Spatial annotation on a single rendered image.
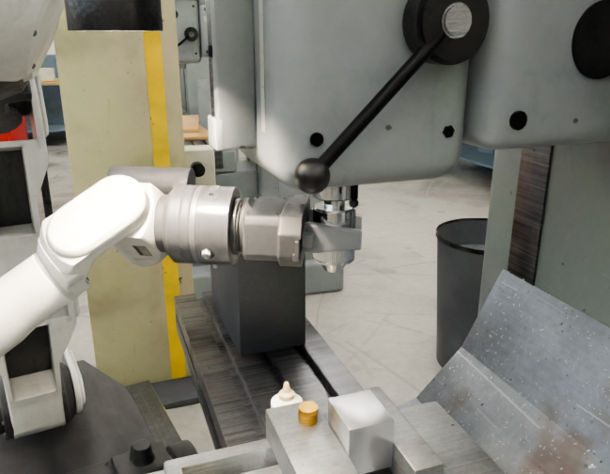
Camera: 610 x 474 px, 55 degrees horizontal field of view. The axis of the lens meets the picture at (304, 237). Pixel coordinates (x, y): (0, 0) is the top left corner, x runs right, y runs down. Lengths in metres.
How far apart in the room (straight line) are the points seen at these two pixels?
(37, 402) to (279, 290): 0.62
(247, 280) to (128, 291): 1.55
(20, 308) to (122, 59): 1.69
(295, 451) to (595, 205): 0.50
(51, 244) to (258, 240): 0.21
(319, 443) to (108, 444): 0.88
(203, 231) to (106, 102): 1.70
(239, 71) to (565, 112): 0.31
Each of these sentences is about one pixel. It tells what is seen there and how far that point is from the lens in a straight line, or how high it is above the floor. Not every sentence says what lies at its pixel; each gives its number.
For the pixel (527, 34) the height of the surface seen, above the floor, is 1.44.
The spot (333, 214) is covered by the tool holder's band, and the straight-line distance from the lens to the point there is 0.62.
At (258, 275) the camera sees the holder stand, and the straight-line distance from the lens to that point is 0.97.
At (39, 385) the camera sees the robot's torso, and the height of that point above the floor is 0.76.
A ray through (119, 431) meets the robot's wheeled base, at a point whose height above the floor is 0.57.
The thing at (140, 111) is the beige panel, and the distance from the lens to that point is 2.31.
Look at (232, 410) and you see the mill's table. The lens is 0.90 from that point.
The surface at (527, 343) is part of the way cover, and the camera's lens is 0.94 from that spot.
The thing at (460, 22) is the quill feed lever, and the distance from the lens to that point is 0.52.
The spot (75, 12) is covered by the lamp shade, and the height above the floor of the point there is 1.46.
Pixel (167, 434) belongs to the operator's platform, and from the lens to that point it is 1.76.
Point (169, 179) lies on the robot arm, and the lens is 0.69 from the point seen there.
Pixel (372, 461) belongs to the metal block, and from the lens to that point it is 0.67.
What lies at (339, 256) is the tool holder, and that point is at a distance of 0.64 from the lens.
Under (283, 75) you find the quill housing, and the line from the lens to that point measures 0.51.
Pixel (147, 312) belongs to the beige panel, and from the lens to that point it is 2.53.
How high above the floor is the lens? 1.44
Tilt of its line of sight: 19 degrees down
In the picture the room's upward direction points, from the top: straight up
